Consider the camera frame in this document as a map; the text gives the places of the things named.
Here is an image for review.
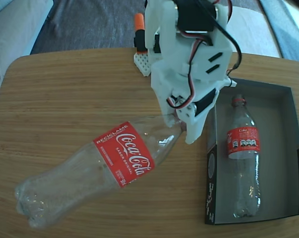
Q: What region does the clear bottle Coca-Cola script label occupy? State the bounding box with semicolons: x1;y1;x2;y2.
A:
14;115;187;229

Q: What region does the white cloth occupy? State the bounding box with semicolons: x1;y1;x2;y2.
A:
226;6;281;59

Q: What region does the grey cardboard box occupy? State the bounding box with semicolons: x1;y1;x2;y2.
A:
203;75;299;226

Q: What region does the clear bottle nutrition seals label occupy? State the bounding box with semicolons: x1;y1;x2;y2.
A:
226;94;263;219

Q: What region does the blue-grey fabric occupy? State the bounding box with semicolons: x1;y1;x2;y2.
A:
259;0;299;62

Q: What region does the dark grey rug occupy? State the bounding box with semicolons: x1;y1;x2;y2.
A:
30;0;264;55

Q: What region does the flat white camera mount plate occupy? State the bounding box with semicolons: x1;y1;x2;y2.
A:
223;76;238;87

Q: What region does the orange and black clamp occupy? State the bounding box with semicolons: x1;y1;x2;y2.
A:
133;12;148;55

